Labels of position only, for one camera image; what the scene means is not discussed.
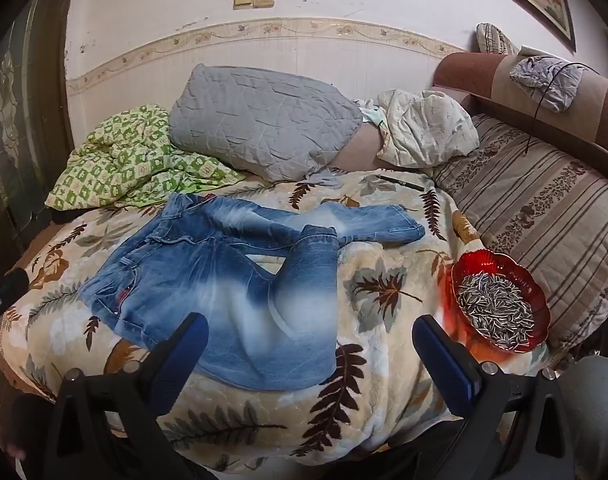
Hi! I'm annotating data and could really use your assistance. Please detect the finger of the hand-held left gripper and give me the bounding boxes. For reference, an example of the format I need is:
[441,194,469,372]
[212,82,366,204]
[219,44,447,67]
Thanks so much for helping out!
[0,267,31,351]

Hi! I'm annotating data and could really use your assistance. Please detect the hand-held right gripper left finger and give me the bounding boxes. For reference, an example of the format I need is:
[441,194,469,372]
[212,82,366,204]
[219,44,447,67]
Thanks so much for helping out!
[39,312,210,480]

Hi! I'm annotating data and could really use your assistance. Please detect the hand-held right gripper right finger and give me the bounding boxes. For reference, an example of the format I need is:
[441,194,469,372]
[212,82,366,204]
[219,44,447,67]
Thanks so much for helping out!
[412,314,591,480]

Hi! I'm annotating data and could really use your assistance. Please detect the blue denim pants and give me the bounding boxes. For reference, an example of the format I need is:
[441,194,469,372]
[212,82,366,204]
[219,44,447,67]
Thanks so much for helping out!
[78,192,426,393]

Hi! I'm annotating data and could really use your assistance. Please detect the cream leaf-print blanket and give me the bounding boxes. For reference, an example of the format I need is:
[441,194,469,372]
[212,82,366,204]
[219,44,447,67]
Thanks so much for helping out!
[0,170,552,473]

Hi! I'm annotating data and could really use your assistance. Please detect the pile of sunflower seeds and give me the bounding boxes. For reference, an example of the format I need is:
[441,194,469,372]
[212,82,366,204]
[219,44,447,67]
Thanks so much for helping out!
[456,271,536,351]

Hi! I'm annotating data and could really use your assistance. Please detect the red glass bowl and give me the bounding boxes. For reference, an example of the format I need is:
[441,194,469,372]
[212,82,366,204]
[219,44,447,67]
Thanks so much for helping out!
[451,252,551,356]

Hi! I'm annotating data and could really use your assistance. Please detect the black pen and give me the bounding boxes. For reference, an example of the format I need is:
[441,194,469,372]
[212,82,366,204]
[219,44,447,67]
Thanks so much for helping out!
[375,174,426,192]

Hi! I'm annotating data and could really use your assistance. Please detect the striped floral sofa cushion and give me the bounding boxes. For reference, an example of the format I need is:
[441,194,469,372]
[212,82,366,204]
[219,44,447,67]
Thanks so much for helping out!
[429,112,608,353]

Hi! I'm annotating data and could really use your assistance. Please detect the person's grey trouser leg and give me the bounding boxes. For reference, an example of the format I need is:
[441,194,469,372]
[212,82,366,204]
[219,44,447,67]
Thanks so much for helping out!
[554,355,608,480]

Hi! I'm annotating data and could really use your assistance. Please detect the wooden glass-panel door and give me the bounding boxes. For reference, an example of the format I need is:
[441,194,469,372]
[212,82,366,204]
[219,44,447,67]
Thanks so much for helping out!
[0,0,82,243]

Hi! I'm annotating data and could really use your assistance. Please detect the green checked cloth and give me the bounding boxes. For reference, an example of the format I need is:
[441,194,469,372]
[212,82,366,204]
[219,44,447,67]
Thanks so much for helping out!
[45,104,245,211]

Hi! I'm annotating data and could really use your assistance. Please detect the cream floral pillow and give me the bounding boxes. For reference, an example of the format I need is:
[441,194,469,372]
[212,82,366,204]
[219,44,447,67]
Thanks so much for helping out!
[356,89,480,170]

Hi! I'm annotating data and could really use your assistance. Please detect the grey quilted pillow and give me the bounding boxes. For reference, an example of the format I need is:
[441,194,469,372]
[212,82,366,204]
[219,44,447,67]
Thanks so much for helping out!
[168,63,385,183]

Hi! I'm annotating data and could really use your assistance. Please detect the brown sofa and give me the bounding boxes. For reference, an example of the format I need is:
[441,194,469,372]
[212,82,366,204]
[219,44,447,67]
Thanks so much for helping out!
[430,50,608,193]

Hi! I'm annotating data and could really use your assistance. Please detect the grey crumpled cloth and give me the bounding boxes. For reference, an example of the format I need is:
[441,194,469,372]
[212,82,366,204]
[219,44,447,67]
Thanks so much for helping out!
[509,56,585,113]

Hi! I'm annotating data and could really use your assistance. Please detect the small striped pillow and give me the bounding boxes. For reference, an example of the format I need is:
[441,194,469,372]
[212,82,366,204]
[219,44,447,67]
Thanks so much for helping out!
[476,22,521,56]

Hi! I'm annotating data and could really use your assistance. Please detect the black cable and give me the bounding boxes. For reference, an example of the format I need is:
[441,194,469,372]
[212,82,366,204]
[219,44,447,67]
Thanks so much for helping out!
[526,61,591,155]

